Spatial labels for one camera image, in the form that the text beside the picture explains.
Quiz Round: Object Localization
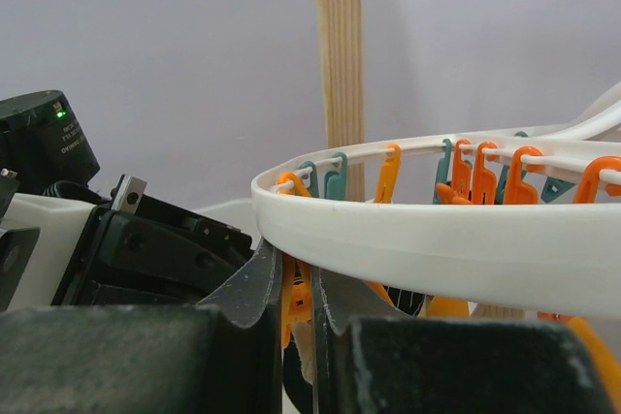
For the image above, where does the white round clip hanger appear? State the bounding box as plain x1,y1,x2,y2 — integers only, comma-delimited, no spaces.
251,87,620,319

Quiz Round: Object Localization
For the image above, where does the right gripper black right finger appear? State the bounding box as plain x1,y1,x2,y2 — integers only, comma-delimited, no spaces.
311,269,613,413

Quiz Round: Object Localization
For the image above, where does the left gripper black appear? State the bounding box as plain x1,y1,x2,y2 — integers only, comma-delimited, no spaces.
50,175,252,305

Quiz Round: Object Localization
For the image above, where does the wooden hanger stand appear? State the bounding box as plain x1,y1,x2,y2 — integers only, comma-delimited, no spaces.
312,0,530,202

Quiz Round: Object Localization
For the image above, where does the white plastic tub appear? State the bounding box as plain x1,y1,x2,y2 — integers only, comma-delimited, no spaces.
194,198,261,246

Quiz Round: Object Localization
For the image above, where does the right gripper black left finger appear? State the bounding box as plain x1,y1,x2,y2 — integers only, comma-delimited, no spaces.
1,241,282,413

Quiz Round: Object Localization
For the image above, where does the brown argyle sock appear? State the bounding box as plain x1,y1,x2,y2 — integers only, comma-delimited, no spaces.
291,321,316,385

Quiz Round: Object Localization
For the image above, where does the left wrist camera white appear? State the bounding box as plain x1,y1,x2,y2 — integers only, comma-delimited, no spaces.
0,169,147,311

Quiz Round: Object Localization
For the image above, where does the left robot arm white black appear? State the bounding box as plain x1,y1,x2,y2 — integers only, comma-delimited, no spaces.
1,90,252,310

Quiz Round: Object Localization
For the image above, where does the orange clip between fingers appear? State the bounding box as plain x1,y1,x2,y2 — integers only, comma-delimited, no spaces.
280,253,312,349

